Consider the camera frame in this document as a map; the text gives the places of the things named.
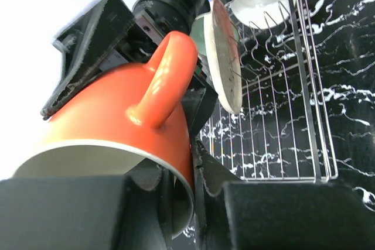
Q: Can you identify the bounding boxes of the pink cream floral plate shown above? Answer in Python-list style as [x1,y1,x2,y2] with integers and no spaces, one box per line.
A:
[203,0,243,114]

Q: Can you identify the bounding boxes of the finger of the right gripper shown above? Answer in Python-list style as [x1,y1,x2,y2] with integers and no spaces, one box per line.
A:
[40,0,134,120]
[181,81,218,136]

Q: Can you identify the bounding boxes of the orange and white bowl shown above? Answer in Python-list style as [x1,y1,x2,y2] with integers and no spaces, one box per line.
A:
[230,0,291,30]

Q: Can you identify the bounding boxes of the orange mug white inside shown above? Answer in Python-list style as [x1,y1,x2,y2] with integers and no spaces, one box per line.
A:
[13,31,197,237]

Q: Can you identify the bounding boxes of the green ceramic bowl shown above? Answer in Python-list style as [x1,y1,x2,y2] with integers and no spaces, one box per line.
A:
[190,15,206,56]

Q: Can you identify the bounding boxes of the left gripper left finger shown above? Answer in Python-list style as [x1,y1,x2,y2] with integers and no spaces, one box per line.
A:
[1,165,173,249]

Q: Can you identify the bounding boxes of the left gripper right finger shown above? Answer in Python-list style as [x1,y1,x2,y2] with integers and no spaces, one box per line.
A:
[192,140,374,249]

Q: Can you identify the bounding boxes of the metal wire dish rack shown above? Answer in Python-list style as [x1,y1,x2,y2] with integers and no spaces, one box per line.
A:
[200,0,338,183]

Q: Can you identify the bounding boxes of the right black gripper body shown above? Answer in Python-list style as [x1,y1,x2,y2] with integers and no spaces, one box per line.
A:
[112,9,212,90]

